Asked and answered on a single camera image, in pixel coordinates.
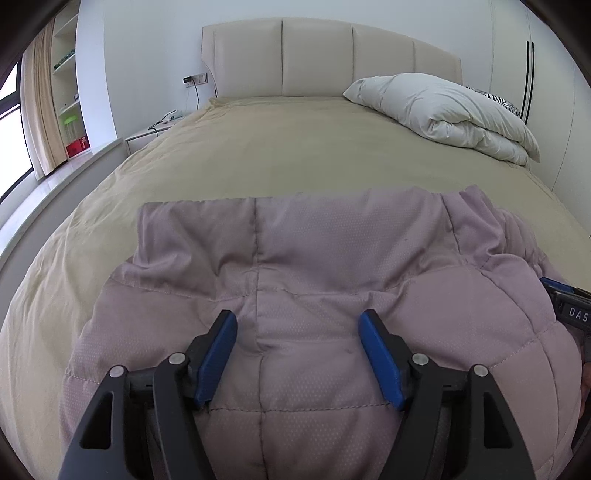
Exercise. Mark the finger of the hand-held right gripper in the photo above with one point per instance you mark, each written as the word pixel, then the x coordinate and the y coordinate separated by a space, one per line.
pixel 556 284

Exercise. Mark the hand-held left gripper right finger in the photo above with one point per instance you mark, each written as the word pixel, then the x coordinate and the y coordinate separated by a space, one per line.
pixel 381 355

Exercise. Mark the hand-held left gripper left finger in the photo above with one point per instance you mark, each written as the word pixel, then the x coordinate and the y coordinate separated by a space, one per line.
pixel 214 355

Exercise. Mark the mauve hooded puffer jacket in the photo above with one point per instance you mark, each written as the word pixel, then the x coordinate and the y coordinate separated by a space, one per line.
pixel 323 258

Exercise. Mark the zebra print pillow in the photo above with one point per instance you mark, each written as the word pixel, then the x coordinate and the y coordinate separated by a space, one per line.
pixel 503 101

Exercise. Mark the white wardrobe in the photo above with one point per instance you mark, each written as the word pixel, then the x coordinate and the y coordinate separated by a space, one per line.
pixel 554 92

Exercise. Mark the white folded duvet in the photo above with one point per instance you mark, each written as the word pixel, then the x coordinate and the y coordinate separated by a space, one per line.
pixel 438 108

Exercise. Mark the bed with beige sheet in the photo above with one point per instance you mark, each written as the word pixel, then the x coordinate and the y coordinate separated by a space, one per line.
pixel 277 147

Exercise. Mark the white nightstand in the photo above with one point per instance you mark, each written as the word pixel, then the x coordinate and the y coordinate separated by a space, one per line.
pixel 143 138

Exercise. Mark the white window ledge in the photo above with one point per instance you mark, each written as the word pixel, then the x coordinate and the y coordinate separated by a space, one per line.
pixel 55 184

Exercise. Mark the red box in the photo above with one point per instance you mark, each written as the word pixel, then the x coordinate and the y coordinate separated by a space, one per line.
pixel 77 147

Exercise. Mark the green lidded container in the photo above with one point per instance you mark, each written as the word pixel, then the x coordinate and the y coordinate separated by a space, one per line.
pixel 69 129

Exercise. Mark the beige curtain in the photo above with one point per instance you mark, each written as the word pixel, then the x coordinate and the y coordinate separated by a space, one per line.
pixel 44 106

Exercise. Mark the cream padded headboard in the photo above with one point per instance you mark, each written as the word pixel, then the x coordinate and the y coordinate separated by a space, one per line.
pixel 314 60

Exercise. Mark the black framed window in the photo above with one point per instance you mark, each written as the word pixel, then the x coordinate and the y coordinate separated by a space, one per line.
pixel 11 129

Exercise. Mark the white built-in shelf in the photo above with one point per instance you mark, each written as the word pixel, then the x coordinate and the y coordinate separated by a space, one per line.
pixel 69 60

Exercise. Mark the wall socket panel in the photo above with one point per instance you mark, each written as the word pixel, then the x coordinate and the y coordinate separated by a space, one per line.
pixel 195 79

